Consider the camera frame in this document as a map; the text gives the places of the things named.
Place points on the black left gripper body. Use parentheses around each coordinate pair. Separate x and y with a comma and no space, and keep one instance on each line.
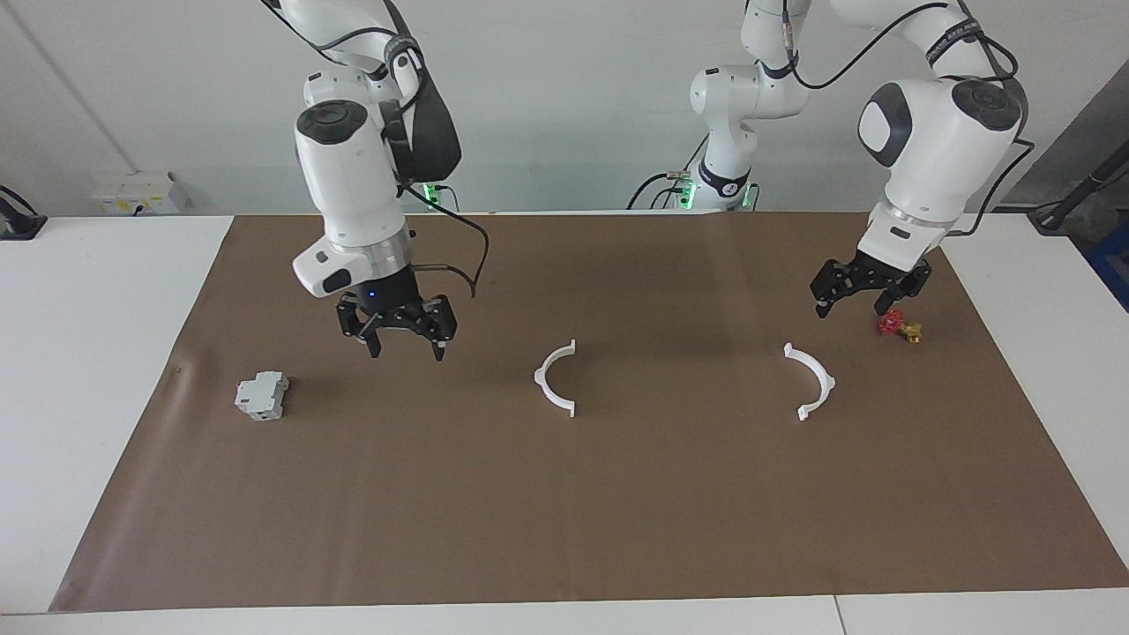
(878,275)

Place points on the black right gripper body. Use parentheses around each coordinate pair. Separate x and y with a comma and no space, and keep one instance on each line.
(388,295)

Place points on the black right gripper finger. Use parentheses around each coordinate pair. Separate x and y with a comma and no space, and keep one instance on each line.
(353,322)
(439,322)

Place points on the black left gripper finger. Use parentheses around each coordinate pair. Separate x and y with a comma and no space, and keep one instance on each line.
(908,284)
(829,284)

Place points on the white half pipe clamp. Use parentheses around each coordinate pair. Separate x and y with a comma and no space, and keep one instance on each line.
(540,379)
(827,381)

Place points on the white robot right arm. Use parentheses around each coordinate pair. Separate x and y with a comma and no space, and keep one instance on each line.
(353,185)

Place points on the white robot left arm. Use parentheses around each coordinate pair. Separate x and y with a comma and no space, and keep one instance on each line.
(944,141)

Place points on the red handwheel brass valve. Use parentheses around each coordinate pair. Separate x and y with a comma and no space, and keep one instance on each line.
(891,324)

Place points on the white circuit breaker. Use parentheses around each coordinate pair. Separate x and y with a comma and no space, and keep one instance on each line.
(260,397)

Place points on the black stand leg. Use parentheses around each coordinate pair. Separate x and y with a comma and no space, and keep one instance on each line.
(1050,216)

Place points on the blue crate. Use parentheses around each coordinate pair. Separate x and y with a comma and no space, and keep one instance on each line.
(1113,265)

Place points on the brown paper mat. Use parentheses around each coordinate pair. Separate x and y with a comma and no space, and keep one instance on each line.
(564,529)

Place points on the white wall socket box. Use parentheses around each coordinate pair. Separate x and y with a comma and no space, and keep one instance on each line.
(141,194)

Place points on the black clamp mount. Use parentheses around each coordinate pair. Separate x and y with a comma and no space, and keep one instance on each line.
(18,225)

